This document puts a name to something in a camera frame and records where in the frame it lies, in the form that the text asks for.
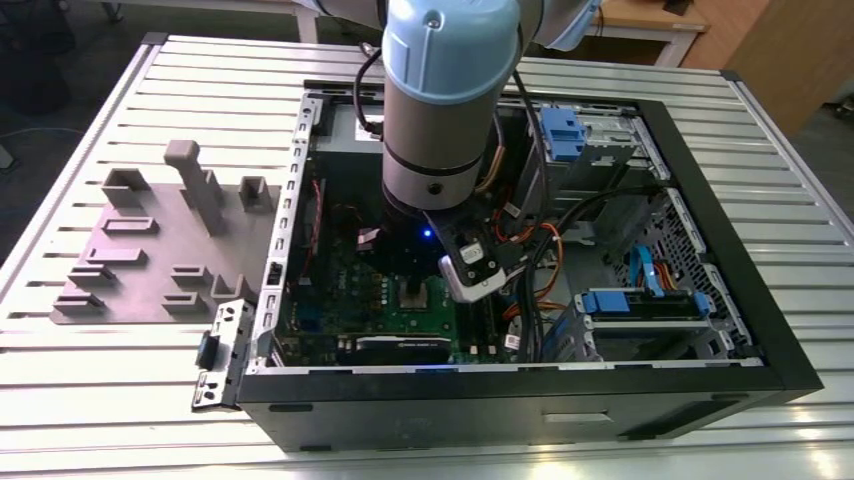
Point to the wooden desk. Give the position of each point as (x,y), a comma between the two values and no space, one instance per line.
(641,17)

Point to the black PC case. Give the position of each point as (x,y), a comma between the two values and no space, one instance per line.
(467,420)

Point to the hard disk in blue carrier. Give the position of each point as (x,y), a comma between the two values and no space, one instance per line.
(607,304)

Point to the blue plastic drive latch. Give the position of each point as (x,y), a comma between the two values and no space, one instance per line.
(563,135)

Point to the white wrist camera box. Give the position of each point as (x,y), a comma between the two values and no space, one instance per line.
(474,290)

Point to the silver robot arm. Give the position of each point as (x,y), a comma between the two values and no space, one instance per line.
(434,150)

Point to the grey power supply unit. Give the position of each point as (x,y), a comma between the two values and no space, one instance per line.
(347,190)

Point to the blue video connector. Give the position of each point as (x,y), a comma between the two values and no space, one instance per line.
(206,352)

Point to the green motherboard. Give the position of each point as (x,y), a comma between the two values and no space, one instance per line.
(354,300)

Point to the silver CPU chip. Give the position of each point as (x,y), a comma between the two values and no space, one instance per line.
(414,301)

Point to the black RAM slot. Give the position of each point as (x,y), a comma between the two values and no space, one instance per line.
(471,330)
(489,330)

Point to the grey parts rack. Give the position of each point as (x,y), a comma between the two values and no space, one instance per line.
(167,260)

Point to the metal drive cage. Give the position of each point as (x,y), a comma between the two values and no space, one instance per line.
(567,180)

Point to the black graphics card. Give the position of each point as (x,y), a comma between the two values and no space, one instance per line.
(401,350)

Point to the black chair base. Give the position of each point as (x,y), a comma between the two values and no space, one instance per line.
(842,106)

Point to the CPU socket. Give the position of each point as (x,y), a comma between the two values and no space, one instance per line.
(433,297)

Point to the metal disk bay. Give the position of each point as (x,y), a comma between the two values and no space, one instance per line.
(654,325)

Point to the brown wooden cabinet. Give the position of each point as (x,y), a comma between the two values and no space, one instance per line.
(788,60)

